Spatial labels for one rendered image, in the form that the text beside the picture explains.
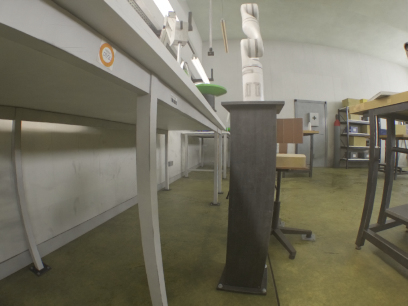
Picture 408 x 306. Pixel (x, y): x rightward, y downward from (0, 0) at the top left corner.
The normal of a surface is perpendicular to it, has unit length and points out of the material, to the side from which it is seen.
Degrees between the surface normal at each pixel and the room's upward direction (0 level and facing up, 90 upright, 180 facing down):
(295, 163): 90
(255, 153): 90
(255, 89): 90
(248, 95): 90
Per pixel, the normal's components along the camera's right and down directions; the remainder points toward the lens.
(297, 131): -0.72, 0.03
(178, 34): 0.37, 0.05
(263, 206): -0.29, 0.04
